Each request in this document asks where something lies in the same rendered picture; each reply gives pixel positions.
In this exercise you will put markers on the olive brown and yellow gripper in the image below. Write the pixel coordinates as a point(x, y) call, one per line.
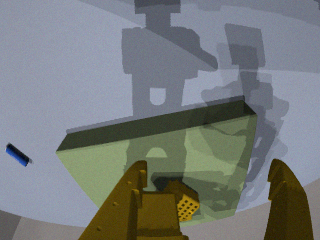
point(289, 217)

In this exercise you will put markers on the blue aaa battery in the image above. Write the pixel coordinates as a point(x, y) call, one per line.
point(16, 155)

